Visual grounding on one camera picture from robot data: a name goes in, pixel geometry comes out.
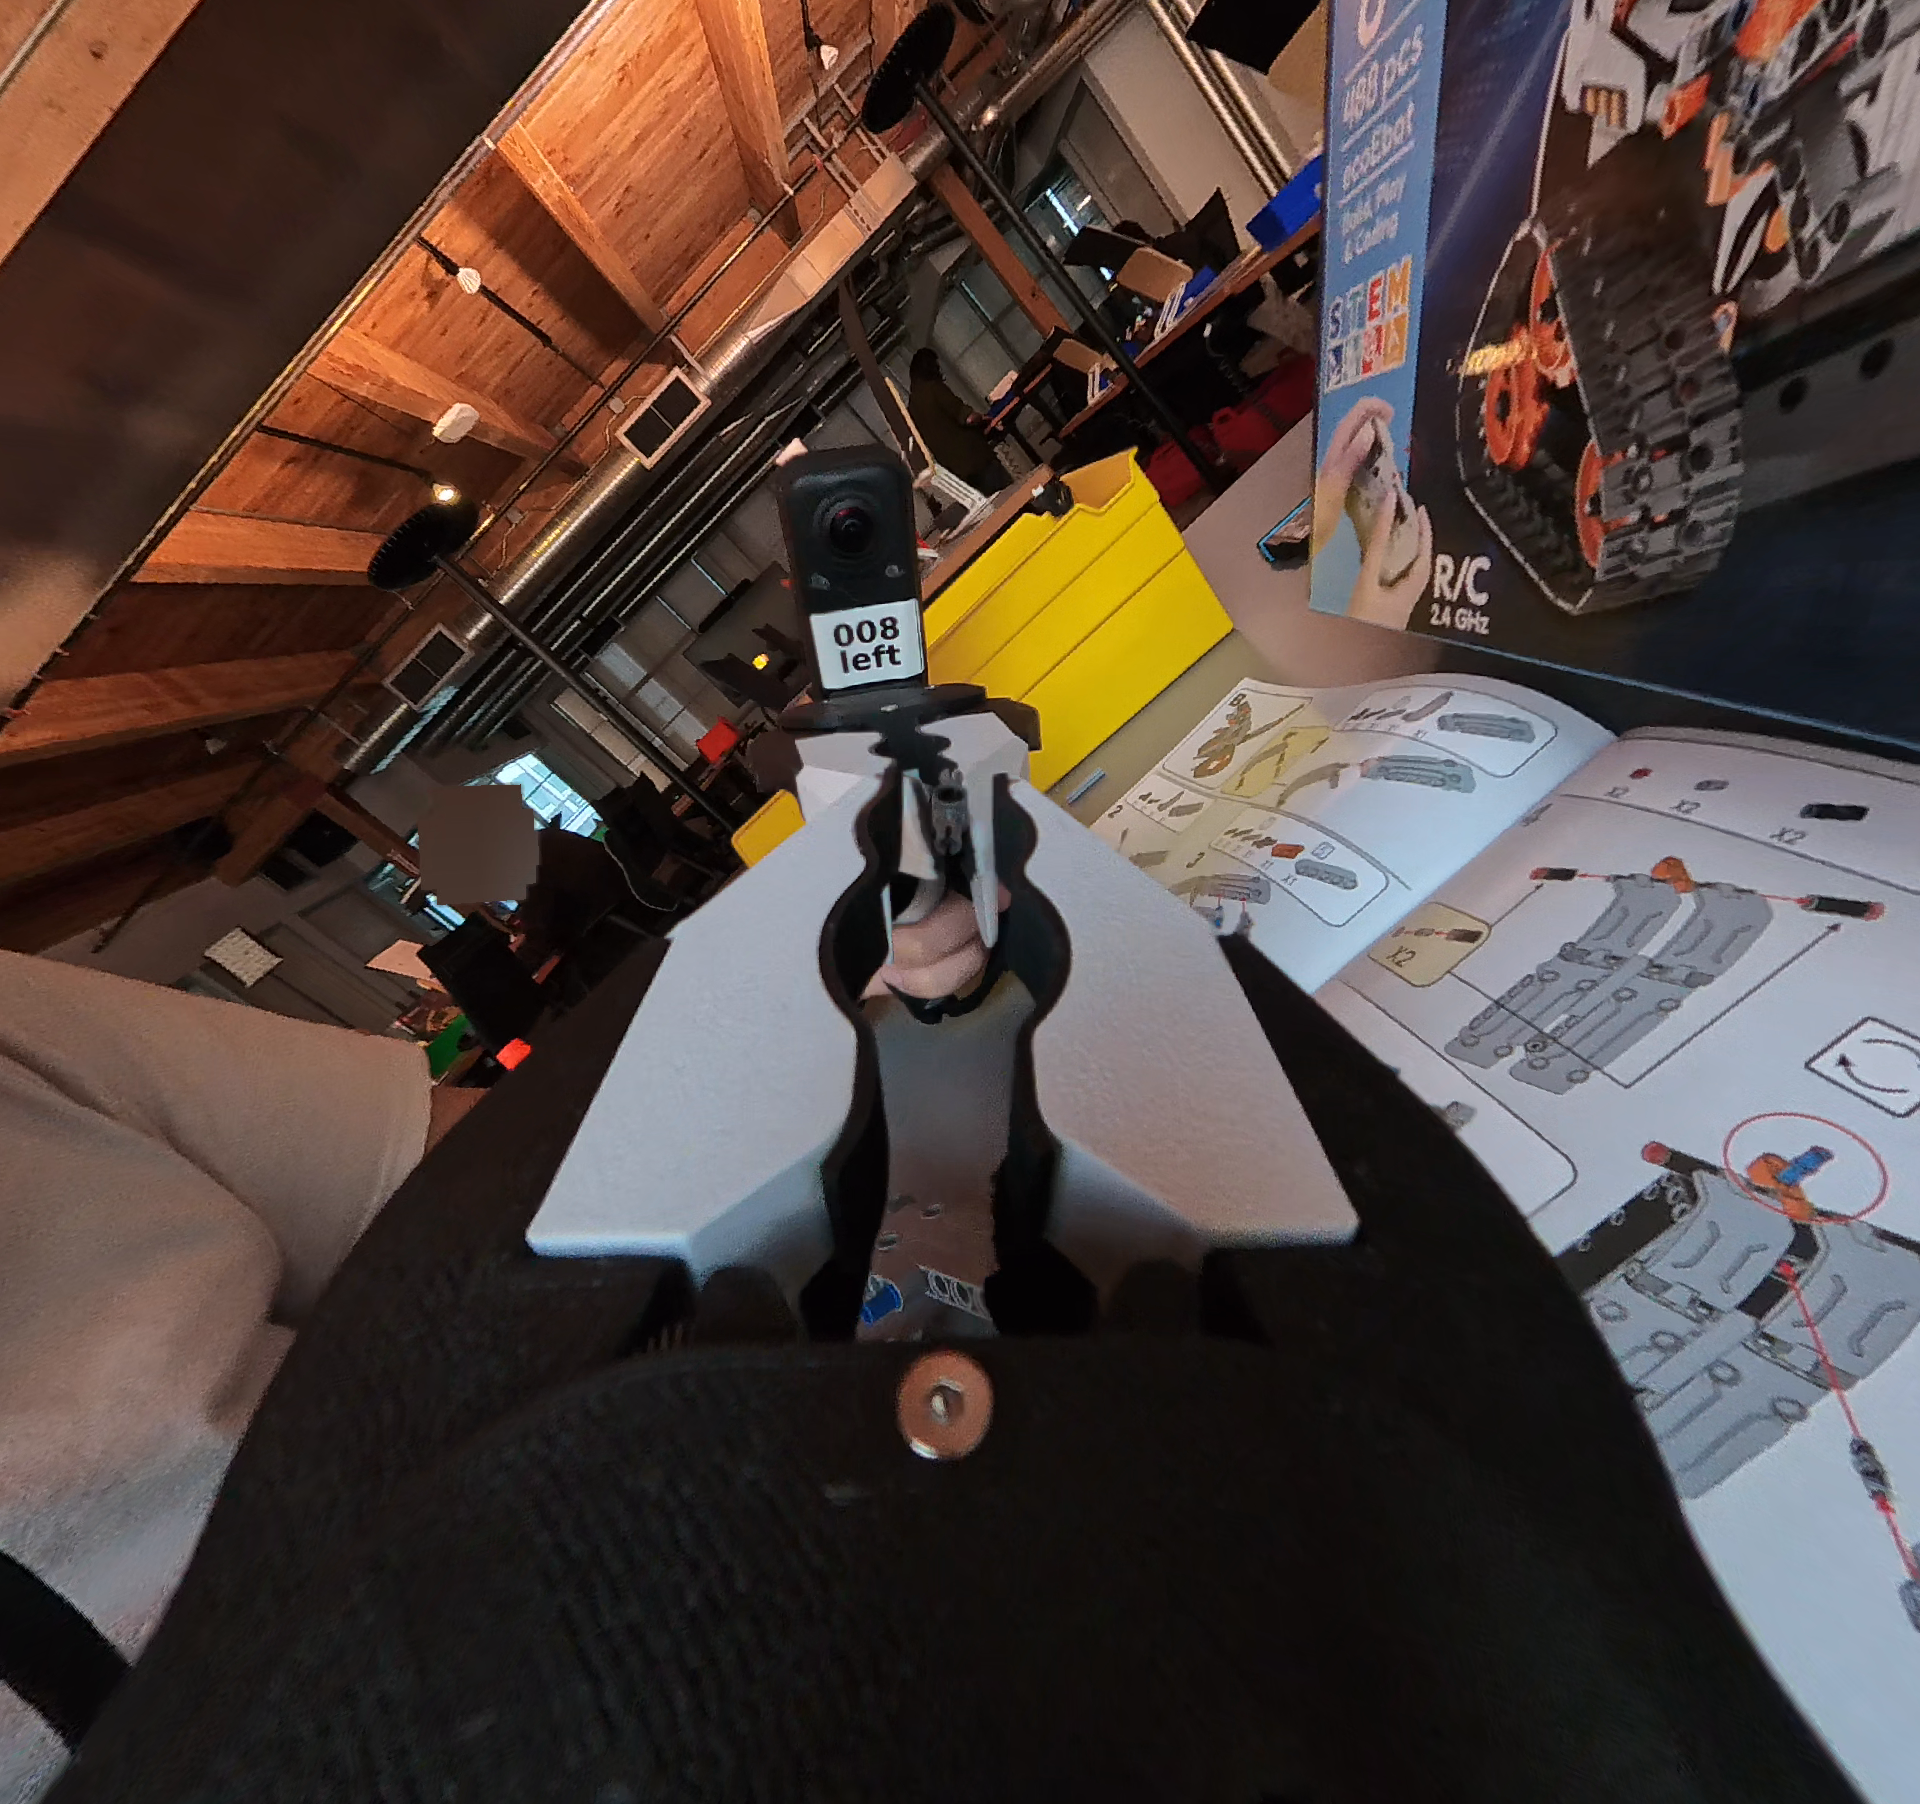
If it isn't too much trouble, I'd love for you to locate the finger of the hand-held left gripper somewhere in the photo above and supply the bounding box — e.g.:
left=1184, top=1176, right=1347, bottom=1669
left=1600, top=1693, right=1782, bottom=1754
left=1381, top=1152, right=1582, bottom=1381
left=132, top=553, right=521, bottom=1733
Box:
left=789, top=728, right=903, bottom=827
left=937, top=709, right=1041, bottom=797

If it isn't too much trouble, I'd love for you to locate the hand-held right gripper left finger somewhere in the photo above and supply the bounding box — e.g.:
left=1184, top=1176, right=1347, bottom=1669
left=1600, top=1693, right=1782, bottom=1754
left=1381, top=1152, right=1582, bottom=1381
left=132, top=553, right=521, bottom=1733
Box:
left=529, top=766, right=903, bottom=1343

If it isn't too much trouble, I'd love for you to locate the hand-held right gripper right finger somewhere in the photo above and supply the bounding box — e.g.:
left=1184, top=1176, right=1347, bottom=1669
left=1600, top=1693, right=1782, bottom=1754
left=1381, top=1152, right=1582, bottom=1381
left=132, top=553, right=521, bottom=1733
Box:
left=980, top=770, right=1362, bottom=1334

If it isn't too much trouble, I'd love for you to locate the small grey toy connector piece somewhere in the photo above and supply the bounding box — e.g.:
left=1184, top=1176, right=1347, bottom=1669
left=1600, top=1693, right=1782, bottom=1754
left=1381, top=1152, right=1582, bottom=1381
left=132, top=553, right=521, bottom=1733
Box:
left=918, top=770, right=1004, bottom=943

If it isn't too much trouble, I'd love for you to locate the person's left hand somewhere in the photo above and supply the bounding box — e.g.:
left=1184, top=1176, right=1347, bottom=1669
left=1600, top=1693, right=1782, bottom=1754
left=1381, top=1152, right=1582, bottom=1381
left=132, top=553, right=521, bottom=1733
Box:
left=883, top=912, right=1003, bottom=1013

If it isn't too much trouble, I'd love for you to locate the white vent grille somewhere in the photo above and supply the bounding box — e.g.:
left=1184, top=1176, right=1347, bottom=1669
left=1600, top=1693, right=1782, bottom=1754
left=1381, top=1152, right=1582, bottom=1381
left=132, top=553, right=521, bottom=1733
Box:
left=615, top=369, right=710, bottom=469

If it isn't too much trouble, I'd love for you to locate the red bag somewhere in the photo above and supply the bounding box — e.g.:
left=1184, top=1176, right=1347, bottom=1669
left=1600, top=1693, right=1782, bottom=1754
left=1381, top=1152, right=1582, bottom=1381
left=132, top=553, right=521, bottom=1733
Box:
left=1149, top=360, right=1308, bottom=488

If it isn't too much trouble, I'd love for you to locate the wooden workbench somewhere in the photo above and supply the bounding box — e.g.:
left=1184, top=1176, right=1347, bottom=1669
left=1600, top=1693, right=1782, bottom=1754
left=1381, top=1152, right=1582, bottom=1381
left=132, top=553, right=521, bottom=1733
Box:
left=980, top=214, right=1323, bottom=462

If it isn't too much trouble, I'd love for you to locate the open instruction booklet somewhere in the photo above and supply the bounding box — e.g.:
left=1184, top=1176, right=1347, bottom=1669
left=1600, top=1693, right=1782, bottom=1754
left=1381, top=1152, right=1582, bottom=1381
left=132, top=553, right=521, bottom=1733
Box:
left=1079, top=675, right=1920, bottom=1804

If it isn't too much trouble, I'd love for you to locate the person's beige shirt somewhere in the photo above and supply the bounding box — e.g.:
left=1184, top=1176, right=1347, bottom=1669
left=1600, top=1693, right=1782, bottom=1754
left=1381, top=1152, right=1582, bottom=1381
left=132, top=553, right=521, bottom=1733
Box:
left=0, top=948, right=441, bottom=1804

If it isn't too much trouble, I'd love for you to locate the blue robot toy kit box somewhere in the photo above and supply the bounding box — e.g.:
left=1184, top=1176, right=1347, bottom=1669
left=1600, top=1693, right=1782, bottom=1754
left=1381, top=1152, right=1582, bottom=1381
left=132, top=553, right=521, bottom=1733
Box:
left=1308, top=0, right=1920, bottom=761

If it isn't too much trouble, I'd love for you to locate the silver ventilation duct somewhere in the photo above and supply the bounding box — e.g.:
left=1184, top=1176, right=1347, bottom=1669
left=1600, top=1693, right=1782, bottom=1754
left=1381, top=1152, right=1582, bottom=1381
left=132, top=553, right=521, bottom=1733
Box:
left=336, top=0, right=1158, bottom=772

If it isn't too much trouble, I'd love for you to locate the black strap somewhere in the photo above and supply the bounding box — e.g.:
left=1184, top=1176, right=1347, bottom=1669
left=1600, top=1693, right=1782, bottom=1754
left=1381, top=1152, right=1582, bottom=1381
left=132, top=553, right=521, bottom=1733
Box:
left=0, top=1553, right=132, bottom=1750

